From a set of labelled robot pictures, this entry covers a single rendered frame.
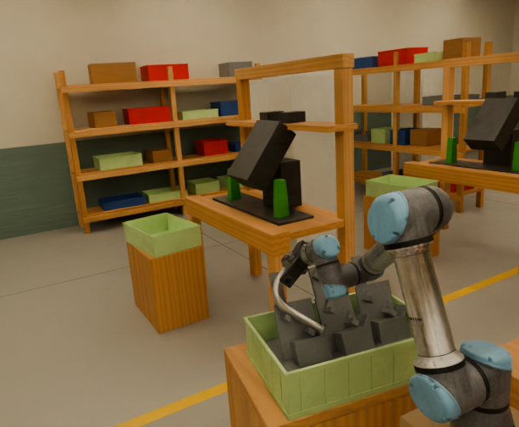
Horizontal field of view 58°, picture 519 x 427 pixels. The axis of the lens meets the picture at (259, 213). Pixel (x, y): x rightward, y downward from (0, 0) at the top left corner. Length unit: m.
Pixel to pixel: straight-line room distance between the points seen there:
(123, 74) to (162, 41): 1.08
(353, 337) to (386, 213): 0.78
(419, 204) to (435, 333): 0.30
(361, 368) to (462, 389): 0.51
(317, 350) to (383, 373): 0.24
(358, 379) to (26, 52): 6.48
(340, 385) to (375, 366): 0.14
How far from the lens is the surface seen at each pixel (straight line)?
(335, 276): 1.44
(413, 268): 1.14
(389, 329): 1.90
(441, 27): 11.55
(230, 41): 8.26
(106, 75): 6.98
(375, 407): 1.76
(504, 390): 1.32
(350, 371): 1.63
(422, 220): 1.14
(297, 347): 1.74
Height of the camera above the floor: 1.81
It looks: 15 degrees down
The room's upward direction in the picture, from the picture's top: 4 degrees counter-clockwise
